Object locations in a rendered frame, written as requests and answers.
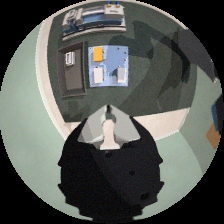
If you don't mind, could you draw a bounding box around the yellow block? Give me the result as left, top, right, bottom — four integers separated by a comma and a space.
94, 47, 103, 62

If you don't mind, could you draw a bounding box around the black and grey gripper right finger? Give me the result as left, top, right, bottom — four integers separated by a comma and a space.
109, 105, 163, 164

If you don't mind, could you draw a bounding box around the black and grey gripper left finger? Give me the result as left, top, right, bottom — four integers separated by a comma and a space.
58, 105, 109, 167

